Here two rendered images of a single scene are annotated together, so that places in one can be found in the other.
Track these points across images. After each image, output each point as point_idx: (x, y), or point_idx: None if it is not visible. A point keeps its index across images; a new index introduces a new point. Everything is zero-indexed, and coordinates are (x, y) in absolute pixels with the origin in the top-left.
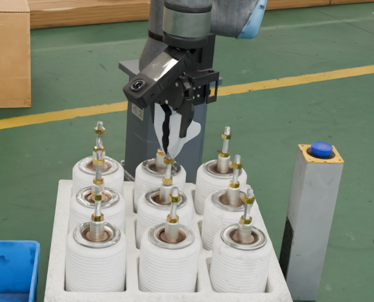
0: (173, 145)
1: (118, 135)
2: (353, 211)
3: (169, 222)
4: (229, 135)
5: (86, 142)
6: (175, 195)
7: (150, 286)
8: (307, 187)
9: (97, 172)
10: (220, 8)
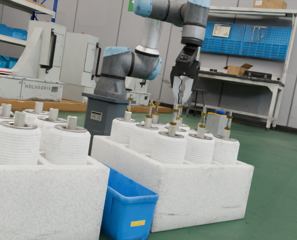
0: (186, 96)
1: None
2: None
3: (202, 127)
4: (183, 105)
5: None
6: (205, 112)
7: (197, 162)
8: (219, 129)
9: (150, 111)
10: (143, 62)
